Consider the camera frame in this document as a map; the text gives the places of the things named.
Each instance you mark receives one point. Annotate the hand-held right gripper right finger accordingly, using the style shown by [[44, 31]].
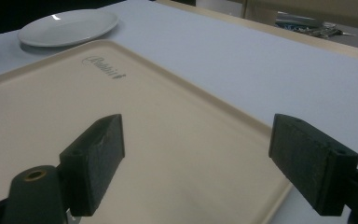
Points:
[[310, 165]]

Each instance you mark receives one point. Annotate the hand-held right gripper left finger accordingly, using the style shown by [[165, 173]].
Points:
[[93, 165]]

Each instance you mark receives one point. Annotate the beige plastic tray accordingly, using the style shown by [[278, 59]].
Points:
[[180, 155]]

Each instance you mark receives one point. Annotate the white round plate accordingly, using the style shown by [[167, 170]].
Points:
[[68, 27]]

